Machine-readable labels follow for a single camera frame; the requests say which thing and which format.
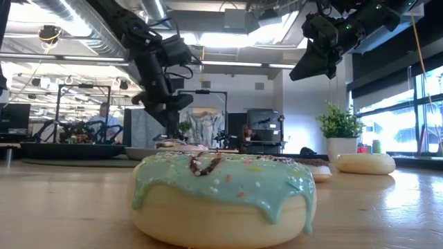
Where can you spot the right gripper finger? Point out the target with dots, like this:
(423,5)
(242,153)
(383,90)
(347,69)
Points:
(311,65)
(334,67)

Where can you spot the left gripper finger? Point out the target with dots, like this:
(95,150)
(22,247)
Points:
(162,112)
(181,103)

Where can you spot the chocolate glazed donut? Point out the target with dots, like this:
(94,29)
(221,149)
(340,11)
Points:
(169,142)

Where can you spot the plain cream donut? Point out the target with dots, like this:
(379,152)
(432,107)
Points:
(365,164)

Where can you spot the mint glazed sprinkled donut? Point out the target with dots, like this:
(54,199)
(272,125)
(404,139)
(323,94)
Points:
(221,214)

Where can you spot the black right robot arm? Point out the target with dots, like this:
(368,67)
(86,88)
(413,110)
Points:
(380,17)

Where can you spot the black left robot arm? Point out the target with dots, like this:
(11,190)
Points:
(117,17)

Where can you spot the small background plant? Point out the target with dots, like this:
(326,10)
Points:
(184,126)

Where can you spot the gray partition panel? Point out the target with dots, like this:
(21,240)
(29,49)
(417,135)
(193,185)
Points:
(142,131)

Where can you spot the pale hanging cloth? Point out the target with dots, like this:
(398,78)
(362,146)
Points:
(204,128)

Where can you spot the standing person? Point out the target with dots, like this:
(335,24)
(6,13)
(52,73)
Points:
(105,122)

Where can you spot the long ceiling light strip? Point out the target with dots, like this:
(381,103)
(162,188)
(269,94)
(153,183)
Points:
(230,63)

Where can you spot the seated person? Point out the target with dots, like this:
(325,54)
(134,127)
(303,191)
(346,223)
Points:
(247,133)

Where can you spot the green plant in white pot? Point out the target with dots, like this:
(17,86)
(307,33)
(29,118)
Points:
(341,147)

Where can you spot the black rounded object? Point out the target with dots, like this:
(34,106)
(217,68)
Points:
(308,151)

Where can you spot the background robot arms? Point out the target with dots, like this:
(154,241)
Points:
(79,133)

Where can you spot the red container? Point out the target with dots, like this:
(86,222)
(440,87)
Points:
(362,149)

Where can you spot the gray ceiling box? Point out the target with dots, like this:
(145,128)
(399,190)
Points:
(235,19)

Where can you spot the green bottle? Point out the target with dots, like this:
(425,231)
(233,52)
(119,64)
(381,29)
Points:
(376,147)

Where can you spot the gray round mat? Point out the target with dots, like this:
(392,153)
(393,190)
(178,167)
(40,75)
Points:
(79,163)

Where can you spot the chocolate sprinkled donut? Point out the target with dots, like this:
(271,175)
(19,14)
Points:
(320,173)

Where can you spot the black ceiling device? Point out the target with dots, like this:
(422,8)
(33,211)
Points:
(49,33)

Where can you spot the black monitor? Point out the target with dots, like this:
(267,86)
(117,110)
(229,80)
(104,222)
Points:
(15,117)

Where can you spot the narrow black frame stand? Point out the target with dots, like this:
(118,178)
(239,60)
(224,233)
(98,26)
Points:
(207,91)

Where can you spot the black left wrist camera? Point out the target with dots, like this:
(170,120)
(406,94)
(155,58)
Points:
(176,50)

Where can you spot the small silver ventilation duct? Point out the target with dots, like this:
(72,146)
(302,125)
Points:
(154,8)

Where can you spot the wide black frame stand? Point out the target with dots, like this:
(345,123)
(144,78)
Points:
(83,86)

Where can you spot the black table frame bar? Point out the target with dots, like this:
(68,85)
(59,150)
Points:
(297,156)

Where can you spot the large silver ventilation duct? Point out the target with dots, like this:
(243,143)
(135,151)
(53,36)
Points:
(76,24)

